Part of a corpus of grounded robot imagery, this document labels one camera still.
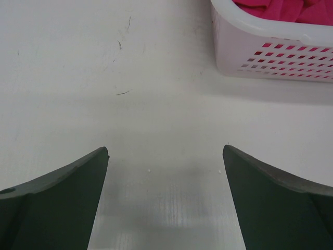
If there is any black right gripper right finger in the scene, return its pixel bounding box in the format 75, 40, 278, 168
223, 145, 332, 249

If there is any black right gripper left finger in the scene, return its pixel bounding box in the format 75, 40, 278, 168
1, 147, 109, 249

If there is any pink t shirt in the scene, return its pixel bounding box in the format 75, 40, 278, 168
234, 0, 332, 26

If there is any white plastic laundry basket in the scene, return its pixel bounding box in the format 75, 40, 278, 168
211, 1, 332, 83

